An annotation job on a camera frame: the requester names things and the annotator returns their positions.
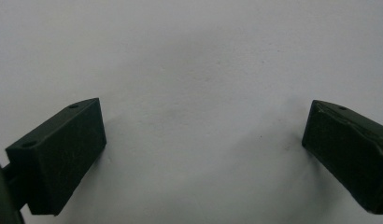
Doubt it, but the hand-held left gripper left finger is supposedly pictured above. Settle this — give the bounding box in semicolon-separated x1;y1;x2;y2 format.
5;97;107;217

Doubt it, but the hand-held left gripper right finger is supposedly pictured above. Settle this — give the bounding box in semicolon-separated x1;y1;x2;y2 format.
301;99;383;216

